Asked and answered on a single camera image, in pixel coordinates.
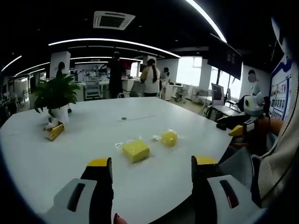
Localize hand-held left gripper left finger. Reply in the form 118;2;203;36
44;157;114;224

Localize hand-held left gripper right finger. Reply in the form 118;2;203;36
191;155;262;224

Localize yellow round silicone block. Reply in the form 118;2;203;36
161;131;179;147

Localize yellow rectangular silicone block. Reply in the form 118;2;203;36
122;139;150;164

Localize person's left hand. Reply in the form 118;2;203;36
114;213;128;224

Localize dark box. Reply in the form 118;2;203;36
216;113;249;131

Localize open laptop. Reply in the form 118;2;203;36
211;82;245;115

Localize person's grey trousers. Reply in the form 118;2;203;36
219;146;255;189

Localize hanging black screen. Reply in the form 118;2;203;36
206;43;244;80

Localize grey office chair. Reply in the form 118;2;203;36
174;84;192;103

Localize clear plastic wrapper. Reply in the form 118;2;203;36
114;139;143;150
151;128;185;142

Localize yellow tissue box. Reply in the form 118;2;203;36
44;123;65;142

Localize green potted plant white pot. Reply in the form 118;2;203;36
31;74;82;125

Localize white office chair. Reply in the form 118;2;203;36
84;80;103;101

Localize ceiling air conditioner vent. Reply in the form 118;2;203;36
93;10;136;31

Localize wall poster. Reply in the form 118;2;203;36
270;55;293;121

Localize table cable port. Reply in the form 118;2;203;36
117;114;156;122

